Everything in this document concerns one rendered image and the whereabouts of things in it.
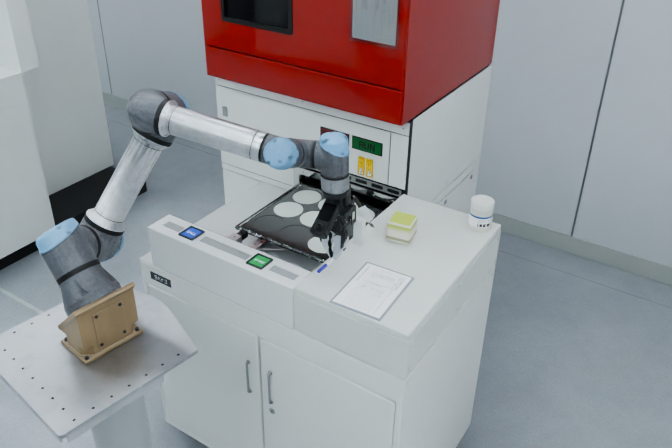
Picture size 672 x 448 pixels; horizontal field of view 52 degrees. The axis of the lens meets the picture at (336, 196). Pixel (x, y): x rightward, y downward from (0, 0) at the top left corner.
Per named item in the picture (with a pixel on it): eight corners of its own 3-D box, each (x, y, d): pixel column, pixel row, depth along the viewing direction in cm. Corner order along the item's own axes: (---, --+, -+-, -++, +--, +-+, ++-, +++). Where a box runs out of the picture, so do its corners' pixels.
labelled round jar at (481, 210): (473, 218, 215) (476, 192, 210) (494, 225, 212) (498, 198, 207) (464, 228, 210) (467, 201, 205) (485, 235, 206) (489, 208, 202)
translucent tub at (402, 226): (393, 228, 209) (395, 209, 206) (417, 234, 206) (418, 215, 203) (385, 240, 203) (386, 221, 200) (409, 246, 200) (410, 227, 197)
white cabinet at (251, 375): (267, 343, 305) (260, 182, 265) (468, 439, 260) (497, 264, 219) (163, 438, 258) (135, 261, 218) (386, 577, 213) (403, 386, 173)
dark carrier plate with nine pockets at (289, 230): (302, 185, 247) (302, 183, 246) (385, 213, 231) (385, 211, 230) (241, 227, 221) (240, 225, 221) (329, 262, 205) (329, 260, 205)
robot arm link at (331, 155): (320, 128, 179) (352, 131, 177) (321, 166, 184) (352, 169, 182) (313, 140, 172) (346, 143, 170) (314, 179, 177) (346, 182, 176)
